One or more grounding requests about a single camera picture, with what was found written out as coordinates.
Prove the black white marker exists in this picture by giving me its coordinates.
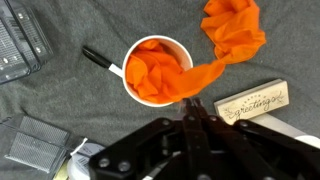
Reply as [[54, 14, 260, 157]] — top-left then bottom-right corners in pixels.
[[81, 45, 125, 79]]

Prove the wooden greetings stamp block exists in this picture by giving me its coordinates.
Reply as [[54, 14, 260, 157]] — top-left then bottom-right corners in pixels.
[[213, 78, 291, 126]]

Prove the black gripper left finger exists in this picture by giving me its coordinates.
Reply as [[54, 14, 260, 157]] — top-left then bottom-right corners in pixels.
[[87, 97, 202, 180]]

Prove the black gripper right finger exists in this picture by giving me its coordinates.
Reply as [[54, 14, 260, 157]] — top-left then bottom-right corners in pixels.
[[193, 97, 320, 180]]

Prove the grey table cloth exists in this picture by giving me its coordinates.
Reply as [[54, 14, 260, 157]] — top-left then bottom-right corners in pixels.
[[0, 0, 320, 180]]

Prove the black wire basket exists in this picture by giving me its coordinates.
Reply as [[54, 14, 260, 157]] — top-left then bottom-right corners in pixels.
[[0, 0, 55, 85]]

